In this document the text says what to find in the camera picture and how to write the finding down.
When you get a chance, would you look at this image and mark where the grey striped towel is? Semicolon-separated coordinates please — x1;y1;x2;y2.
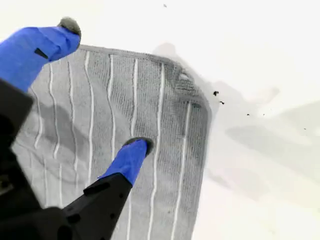
11;44;213;240

